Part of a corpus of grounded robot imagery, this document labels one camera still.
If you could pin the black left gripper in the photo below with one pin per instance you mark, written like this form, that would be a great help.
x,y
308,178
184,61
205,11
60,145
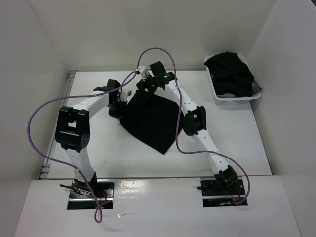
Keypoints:
x,y
119,114

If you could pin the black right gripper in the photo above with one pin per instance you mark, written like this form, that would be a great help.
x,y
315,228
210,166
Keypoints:
x,y
142,85

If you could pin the black skirt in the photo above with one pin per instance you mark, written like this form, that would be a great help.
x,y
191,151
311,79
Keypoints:
x,y
151,119

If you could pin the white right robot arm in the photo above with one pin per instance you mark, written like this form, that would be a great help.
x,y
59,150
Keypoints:
x,y
193,121

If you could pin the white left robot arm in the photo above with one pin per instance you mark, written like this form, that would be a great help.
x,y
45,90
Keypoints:
x,y
73,128

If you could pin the pile of black skirts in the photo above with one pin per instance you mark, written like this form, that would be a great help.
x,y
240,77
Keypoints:
x,y
230,75

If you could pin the grey cloth in basket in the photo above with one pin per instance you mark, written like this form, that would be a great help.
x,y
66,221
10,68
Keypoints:
x,y
255,89

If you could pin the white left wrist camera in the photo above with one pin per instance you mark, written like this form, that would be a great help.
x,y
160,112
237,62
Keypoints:
x,y
124,94

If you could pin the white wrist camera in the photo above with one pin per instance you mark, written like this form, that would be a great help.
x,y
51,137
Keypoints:
x,y
124,94
141,70

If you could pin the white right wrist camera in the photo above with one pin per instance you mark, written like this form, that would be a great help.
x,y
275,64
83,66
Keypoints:
x,y
141,70

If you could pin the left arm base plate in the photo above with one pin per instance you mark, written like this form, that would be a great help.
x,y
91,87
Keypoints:
x,y
82,199

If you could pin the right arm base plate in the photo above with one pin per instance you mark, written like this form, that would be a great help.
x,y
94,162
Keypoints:
x,y
212,196

